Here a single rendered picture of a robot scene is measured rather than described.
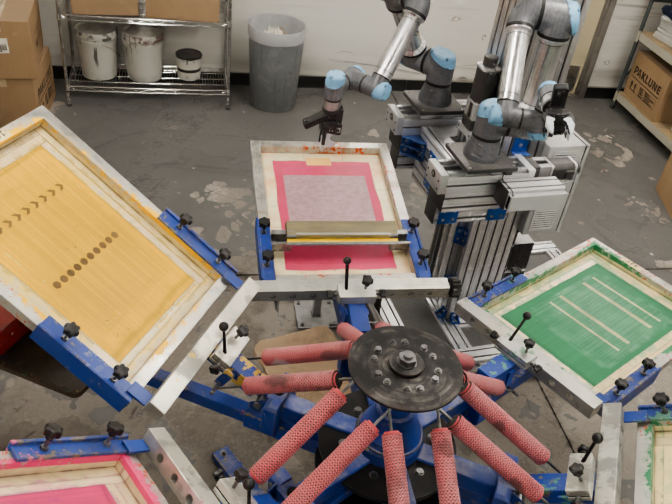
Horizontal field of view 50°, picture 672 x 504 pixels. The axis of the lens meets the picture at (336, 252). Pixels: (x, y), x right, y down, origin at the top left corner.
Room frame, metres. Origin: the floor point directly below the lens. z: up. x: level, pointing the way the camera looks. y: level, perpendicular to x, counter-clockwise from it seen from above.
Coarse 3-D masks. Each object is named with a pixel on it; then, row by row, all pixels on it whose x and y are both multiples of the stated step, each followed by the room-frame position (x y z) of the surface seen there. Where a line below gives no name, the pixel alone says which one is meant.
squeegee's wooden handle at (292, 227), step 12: (288, 228) 2.08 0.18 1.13; (300, 228) 2.09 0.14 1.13; (312, 228) 2.10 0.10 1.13; (324, 228) 2.11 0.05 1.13; (336, 228) 2.12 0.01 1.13; (348, 228) 2.14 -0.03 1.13; (360, 228) 2.15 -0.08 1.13; (372, 228) 2.16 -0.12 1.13; (384, 228) 2.17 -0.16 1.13; (396, 228) 2.18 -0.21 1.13
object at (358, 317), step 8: (344, 304) 1.84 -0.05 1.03; (352, 304) 1.80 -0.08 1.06; (360, 304) 1.81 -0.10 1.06; (352, 312) 1.77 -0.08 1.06; (360, 312) 1.77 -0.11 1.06; (352, 320) 1.74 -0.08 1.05; (360, 320) 1.74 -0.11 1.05; (368, 320) 1.75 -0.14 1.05; (360, 328) 1.71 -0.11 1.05; (368, 328) 1.72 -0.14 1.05
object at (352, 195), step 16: (336, 176) 2.55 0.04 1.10; (352, 176) 2.56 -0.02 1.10; (368, 176) 2.58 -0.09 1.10; (336, 192) 2.45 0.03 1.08; (352, 192) 2.47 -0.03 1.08; (368, 192) 2.48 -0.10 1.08; (336, 208) 2.36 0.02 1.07; (352, 208) 2.37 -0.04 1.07; (368, 208) 2.39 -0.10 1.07; (352, 256) 2.11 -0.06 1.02; (368, 256) 2.13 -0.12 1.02; (384, 256) 2.14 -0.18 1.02
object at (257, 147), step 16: (256, 144) 2.61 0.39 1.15; (272, 144) 2.63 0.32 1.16; (288, 144) 2.65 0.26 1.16; (304, 144) 2.67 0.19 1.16; (336, 144) 2.71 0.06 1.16; (352, 144) 2.73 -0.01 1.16; (368, 144) 2.74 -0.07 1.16; (384, 144) 2.76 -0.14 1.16; (256, 160) 2.51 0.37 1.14; (384, 160) 2.66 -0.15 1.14; (256, 176) 2.42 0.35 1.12; (384, 176) 2.60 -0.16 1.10; (256, 192) 2.32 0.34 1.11; (400, 192) 2.47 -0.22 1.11; (256, 208) 2.26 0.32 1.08; (400, 208) 2.38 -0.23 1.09; (400, 224) 2.30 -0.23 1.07
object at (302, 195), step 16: (288, 176) 2.49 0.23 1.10; (304, 176) 2.51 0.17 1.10; (320, 176) 2.53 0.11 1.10; (288, 192) 2.40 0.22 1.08; (304, 192) 2.42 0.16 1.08; (320, 192) 2.43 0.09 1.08; (288, 208) 2.31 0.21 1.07; (304, 208) 2.32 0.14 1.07; (320, 208) 2.34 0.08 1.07; (288, 256) 2.06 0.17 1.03; (304, 256) 2.07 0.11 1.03; (320, 256) 2.09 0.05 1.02; (336, 256) 2.10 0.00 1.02
